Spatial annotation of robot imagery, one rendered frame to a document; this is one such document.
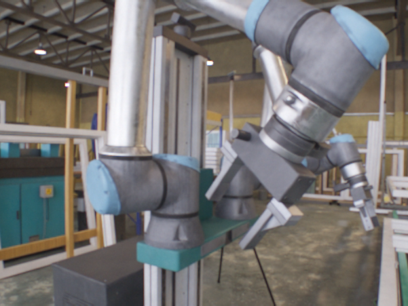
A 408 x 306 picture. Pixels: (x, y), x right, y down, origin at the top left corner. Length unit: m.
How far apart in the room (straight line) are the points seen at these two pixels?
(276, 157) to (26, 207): 3.73
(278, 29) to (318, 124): 0.15
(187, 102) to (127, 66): 0.55
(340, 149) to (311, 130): 0.81
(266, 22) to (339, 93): 0.16
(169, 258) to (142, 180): 0.24
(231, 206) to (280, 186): 0.91
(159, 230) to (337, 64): 0.70
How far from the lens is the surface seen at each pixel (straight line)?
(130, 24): 0.88
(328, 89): 0.42
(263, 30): 0.50
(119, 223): 4.66
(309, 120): 0.42
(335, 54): 0.42
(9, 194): 3.92
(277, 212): 0.45
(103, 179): 0.81
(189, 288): 1.47
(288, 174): 0.43
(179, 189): 0.92
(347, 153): 1.23
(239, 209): 1.34
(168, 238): 0.94
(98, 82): 2.82
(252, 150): 0.48
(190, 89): 1.37
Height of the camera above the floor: 1.34
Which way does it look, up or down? 1 degrees down
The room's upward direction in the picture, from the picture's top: 1 degrees clockwise
